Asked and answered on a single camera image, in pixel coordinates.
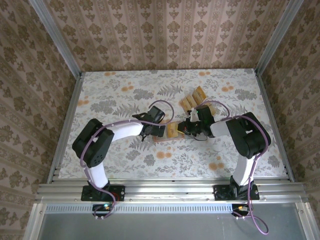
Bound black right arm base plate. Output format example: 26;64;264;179
213;183;260;201

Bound floral patterned table cover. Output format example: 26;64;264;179
58;68;288;180

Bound group of wooden blocks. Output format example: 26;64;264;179
179;84;218;117

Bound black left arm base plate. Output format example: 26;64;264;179
81;184;126;202

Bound aluminium front rail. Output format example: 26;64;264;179
34;181;308;204

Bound thin black left gripper cable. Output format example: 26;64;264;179
131;112;151;142

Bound right controller board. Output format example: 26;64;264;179
231;203;251;218

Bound pink leather card holder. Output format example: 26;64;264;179
151;121;186;143

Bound aluminium table side rail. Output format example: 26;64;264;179
254;68;296;183
46;71;85;185

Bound slotted grey cable duct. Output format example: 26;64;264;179
44;202;236;214

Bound controller board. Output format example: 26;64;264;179
231;203;251;218
91;202;114;218

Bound aluminium lower side rail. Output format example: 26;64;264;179
294;201;320;240
23;202;48;240

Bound aluminium corner post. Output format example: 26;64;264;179
28;0;83;78
254;0;305;76

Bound left controller board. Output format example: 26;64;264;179
91;202;114;218

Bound grey metal lower panel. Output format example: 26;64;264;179
23;202;320;240

